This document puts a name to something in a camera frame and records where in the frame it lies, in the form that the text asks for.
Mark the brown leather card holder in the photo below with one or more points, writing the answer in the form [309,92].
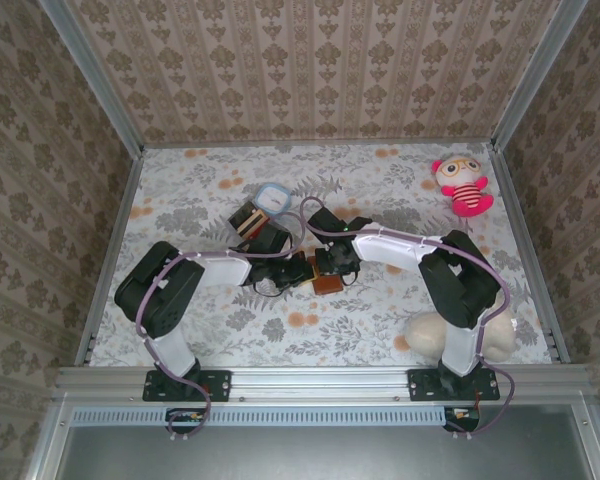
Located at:
[327,286]

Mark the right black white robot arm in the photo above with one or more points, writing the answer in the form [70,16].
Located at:
[395,252]

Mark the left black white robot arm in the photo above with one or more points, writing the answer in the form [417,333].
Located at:
[225,270]

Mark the floral patterned table cover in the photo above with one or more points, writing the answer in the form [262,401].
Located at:
[330,330]

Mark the square translucent plastic box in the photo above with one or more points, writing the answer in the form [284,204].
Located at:
[274,199]

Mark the cream plush toy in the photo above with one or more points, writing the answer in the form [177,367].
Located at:
[425,332]

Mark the pink striped plush doll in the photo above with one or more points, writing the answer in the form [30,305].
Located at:
[465,192]

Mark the grey metal sheet panel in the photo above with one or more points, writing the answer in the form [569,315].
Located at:
[320,455]

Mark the long aluminium base rail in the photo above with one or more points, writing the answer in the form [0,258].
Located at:
[320,382]

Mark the short aluminium wall rail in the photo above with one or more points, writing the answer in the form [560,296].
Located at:
[320,144]

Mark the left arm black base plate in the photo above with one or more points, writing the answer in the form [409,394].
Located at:
[215,385]

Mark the left aluminium side rail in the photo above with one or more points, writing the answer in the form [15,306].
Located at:
[110,260]

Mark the aluminium side rail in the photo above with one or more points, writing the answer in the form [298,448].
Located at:
[110,260]
[530,250]

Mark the right aluminium side rail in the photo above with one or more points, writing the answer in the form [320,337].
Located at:
[530,250]

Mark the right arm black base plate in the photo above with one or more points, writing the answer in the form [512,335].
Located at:
[485,385]

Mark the left aluminium corner post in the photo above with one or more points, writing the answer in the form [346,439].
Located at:
[95,80]

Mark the aluminium corner post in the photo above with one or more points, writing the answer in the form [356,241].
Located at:
[540,75]
[95,80]

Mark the right aluminium corner post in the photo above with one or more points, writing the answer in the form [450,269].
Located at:
[540,75]

